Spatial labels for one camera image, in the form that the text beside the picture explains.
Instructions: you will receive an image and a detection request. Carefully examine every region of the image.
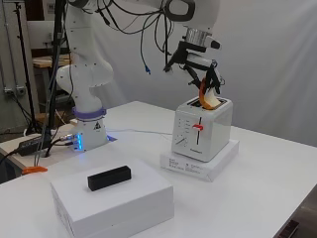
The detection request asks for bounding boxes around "white flat box with print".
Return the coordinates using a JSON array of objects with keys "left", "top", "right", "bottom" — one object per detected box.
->
[{"left": 159, "top": 138, "right": 240, "bottom": 182}]

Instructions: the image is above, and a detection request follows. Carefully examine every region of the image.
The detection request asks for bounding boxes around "black block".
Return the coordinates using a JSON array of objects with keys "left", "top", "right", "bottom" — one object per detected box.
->
[{"left": 86, "top": 165, "right": 133, "bottom": 192}]

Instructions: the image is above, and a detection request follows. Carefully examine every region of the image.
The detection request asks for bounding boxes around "grey wall socket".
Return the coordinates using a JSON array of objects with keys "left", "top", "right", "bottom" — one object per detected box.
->
[{"left": 3, "top": 85, "right": 27, "bottom": 97}]

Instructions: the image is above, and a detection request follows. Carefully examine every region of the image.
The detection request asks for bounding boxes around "black power box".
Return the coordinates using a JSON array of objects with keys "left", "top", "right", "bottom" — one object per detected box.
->
[{"left": 18, "top": 135, "right": 53, "bottom": 157}]

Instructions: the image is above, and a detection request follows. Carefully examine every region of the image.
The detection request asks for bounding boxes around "wooden workbench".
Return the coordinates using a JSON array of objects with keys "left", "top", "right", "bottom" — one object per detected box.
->
[{"left": 32, "top": 54, "right": 72, "bottom": 69}]

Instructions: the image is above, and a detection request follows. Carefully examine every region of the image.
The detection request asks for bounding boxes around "toast slice with brown crust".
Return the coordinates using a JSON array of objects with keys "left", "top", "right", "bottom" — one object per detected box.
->
[{"left": 197, "top": 77, "right": 222, "bottom": 111}]

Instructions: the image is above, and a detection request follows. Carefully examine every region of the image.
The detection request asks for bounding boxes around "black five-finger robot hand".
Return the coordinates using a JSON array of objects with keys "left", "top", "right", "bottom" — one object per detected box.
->
[{"left": 179, "top": 39, "right": 226, "bottom": 97}]

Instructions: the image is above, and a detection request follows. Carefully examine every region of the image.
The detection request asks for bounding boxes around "white steel toaster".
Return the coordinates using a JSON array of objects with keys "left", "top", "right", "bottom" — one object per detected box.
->
[{"left": 171, "top": 96, "right": 234, "bottom": 163}]

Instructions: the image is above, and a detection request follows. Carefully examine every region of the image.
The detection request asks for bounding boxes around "black cable bundle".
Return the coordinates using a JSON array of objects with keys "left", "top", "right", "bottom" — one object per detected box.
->
[{"left": 67, "top": 0, "right": 176, "bottom": 72}]

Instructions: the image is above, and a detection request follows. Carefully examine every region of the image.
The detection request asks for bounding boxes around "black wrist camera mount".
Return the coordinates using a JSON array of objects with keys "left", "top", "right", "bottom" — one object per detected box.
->
[{"left": 162, "top": 41, "right": 189, "bottom": 73}]

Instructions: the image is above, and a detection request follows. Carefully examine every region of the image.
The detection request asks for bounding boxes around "black tripod stand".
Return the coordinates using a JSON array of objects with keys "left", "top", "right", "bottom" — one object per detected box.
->
[{"left": 13, "top": 0, "right": 42, "bottom": 135}]

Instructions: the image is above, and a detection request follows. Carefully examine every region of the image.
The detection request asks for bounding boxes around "black stand pole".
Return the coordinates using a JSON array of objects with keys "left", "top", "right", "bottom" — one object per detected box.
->
[{"left": 39, "top": 0, "right": 67, "bottom": 157}]

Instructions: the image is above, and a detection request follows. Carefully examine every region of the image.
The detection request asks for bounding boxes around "white hanging sheet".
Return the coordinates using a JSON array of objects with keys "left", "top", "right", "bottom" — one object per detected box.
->
[{"left": 98, "top": 0, "right": 317, "bottom": 148}]

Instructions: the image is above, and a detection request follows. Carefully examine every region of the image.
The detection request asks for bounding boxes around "orange clamp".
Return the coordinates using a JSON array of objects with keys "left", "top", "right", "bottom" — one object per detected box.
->
[{"left": 21, "top": 166, "right": 49, "bottom": 176}]

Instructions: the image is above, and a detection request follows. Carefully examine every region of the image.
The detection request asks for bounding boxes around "black cable with blue plug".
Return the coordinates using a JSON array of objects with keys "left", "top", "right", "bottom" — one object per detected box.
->
[{"left": 140, "top": 19, "right": 153, "bottom": 75}]

